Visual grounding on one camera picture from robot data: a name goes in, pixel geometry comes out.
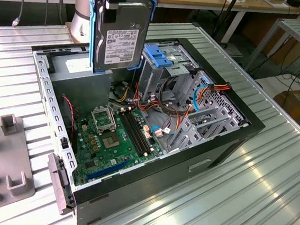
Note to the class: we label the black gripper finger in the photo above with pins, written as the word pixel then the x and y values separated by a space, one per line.
pixel 111 14

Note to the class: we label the hard disk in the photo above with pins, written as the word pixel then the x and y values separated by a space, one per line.
pixel 122 40

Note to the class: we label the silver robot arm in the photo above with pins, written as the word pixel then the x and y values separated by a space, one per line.
pixel 79 18

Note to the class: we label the metal disk bay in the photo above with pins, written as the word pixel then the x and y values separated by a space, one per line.
pixel 218 116

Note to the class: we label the blue drive cage latch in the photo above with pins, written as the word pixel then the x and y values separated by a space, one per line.
pixel 158 57

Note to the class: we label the metal optical drive cage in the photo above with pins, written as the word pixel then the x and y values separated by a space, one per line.
pixel 153 81

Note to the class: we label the grey power supply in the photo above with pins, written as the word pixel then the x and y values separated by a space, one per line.
pixel 83 90

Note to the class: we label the black RAM slot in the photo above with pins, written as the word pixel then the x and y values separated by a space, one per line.
pixel 139 131
pixel 132 132

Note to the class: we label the CPU socket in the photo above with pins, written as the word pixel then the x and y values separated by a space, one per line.
pixel 111 142

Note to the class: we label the green motherboard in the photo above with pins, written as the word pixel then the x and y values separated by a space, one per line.
pixel 107 164

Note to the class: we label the blue expansion slot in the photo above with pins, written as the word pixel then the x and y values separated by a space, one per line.
pixel 107 170

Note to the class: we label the grey case side latch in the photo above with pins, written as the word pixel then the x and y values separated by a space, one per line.
pixel 58 183

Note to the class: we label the grey parts rack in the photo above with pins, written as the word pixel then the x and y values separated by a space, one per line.
pixel 2 156

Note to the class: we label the black PC case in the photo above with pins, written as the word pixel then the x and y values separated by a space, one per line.
pixel 158 187

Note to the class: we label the large cardboard box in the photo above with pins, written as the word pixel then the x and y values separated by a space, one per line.
pixel 299 105

